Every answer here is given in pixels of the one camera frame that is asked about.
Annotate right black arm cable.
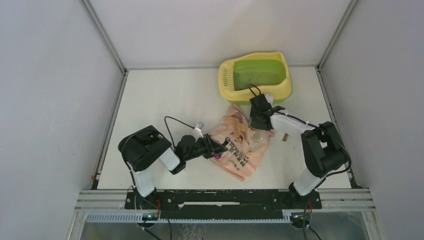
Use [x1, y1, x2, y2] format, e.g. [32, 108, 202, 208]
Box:
[247, 84, 353, 180]

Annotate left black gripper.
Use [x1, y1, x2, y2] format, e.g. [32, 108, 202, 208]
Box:
[184, 133, 228, 162]

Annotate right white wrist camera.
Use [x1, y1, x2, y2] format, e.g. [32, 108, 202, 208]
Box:
[264, 94, 274, 106]

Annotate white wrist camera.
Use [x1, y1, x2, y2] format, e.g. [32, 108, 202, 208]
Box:
[264, 94, 274, 106]
[192, 122, 204, 140]

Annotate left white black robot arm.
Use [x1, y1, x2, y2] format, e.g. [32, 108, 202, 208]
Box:
[118, 125, 230, 209]

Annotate pink cat litter bag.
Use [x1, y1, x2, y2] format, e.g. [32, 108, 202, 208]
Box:
[209, 104, 275, 182]

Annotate green cat litter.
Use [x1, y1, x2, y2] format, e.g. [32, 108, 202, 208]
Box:
[233, 69, 287, 91]

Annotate yellow green litter box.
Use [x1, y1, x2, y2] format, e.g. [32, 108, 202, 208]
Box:
[218, 51, 293, 105]

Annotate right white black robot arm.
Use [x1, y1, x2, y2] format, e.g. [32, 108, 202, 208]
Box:
[249, 93, 352, 208]

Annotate white slotted cable duct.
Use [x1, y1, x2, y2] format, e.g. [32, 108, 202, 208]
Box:
[85, 212, 292, 224]

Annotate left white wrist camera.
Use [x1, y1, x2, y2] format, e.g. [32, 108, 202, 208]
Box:
[192, 122, 204, 140]

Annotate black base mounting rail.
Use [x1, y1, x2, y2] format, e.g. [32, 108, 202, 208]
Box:
[124, 189, 322, 219]

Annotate black sealing clip strip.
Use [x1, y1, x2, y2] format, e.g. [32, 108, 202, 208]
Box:
[282, 133, 289, 142]

